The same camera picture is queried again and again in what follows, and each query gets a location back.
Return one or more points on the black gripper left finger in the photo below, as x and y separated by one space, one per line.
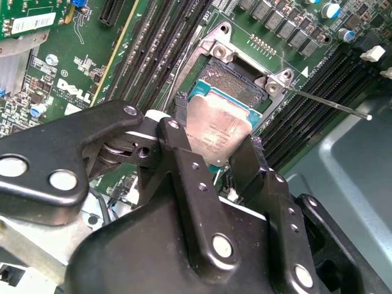
202 214

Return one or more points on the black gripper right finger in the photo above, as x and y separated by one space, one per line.
280 214

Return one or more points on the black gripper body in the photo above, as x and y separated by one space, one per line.
147 251

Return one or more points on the silver CPU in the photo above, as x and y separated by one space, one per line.
220 122

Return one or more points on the thin metal locking lever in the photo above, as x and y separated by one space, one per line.
169 92
330 103

